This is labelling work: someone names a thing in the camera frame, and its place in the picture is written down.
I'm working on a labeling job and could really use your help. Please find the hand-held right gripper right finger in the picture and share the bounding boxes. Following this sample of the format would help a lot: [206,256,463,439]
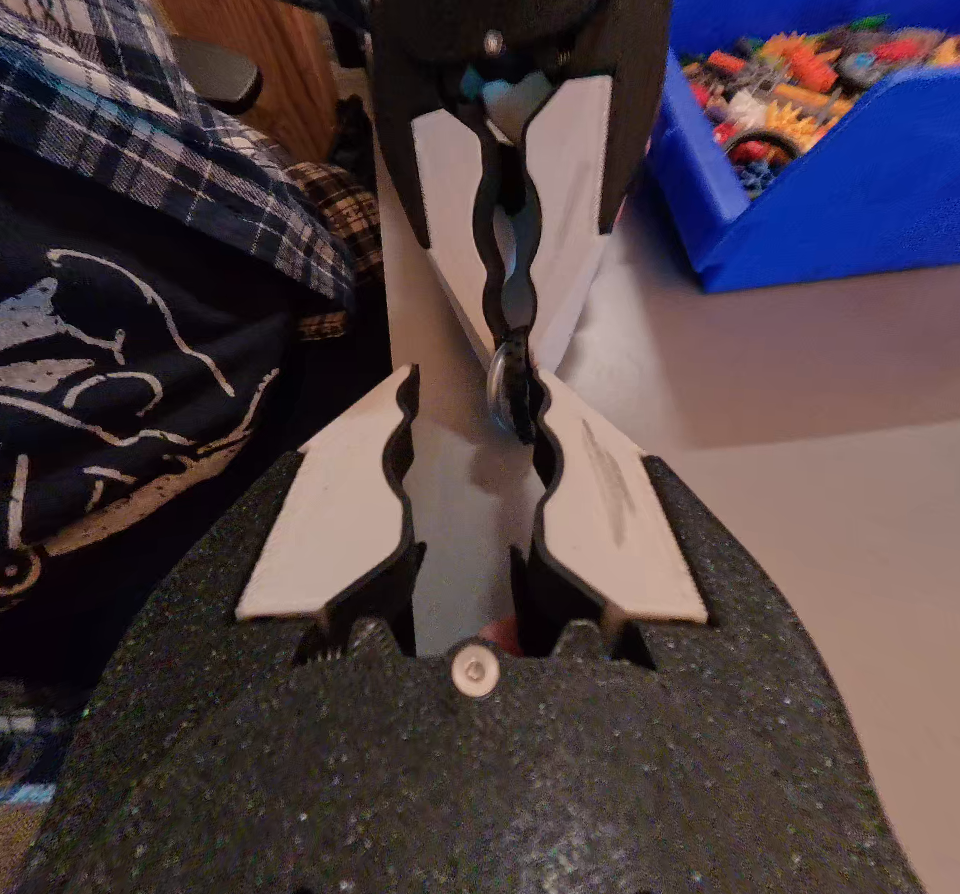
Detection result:
[508,367,712,658]

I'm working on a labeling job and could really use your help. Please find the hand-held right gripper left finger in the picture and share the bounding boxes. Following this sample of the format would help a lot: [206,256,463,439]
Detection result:
[234,363,429,657]

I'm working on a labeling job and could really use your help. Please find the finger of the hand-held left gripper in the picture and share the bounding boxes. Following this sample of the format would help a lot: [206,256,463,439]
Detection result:
[411,108,505,366]
[521,75,615,374]

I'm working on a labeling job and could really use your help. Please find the black rubber toy tyre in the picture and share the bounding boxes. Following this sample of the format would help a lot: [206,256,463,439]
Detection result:
[486,330,545,445]

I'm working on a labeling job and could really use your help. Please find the grey toy wheel hub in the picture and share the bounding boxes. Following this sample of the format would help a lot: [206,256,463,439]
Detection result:
[486,335,515,434]

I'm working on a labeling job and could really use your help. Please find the pile of colourful toy pieces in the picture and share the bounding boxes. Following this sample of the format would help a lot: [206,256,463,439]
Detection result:
[678,12,960,201]

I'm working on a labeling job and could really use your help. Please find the blue plastic parts bin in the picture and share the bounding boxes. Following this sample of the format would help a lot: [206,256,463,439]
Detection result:
[648,0,960,295]

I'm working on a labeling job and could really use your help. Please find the person's right hand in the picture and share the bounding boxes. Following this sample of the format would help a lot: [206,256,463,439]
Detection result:
[478,615,524,657]

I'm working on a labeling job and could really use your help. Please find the brown wooden panel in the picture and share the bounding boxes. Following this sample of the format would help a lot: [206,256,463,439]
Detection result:
[112,0,339,164]

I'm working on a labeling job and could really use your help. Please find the dark chair armrest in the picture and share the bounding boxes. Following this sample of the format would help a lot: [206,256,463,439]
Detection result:
[171,37,265,115]

